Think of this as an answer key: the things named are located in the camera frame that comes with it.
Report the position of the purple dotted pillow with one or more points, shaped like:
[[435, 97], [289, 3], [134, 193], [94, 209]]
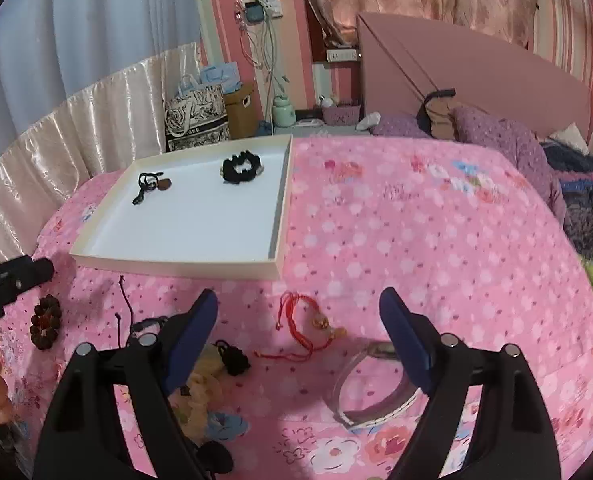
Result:
[[518, 144]]

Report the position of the white power strip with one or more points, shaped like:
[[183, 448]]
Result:
[[345, 55]]

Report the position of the white shallow tray box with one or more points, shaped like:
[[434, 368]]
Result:
[[218, 211]]

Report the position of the dark knitted blanket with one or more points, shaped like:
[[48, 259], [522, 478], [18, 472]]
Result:
[[574, 172]]

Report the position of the black white floral tote bag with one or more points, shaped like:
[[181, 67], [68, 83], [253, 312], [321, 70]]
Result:
[[196, 116]]

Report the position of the pink headboard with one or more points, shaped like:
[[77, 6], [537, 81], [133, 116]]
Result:
[[403, 59]]

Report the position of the light blue paper bag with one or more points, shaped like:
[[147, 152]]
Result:
[[226, 75]]

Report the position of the green thermos bottle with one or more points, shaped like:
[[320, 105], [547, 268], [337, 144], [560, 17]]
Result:
[[283, 112]]

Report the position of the cream satin curtain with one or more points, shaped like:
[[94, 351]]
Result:
[[102, 128]]

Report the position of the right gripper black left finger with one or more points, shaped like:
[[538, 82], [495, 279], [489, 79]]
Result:
[[82, 436]]

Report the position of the brown cardboard box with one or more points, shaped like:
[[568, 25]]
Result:
[[241, 112]]

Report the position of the pink floral bed sheet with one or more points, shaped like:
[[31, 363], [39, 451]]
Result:
[[464, 240]]

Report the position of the pink plastic basket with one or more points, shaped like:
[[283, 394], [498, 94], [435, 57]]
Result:
[[342, 115]]

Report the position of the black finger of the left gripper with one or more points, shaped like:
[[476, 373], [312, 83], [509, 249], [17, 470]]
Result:
[[20, 275]]

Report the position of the watch with pale strap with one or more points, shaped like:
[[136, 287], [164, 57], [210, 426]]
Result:
[[371, 389]]

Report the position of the wall socket with chargers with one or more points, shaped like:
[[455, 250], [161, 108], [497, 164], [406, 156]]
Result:
[[256, 12]]

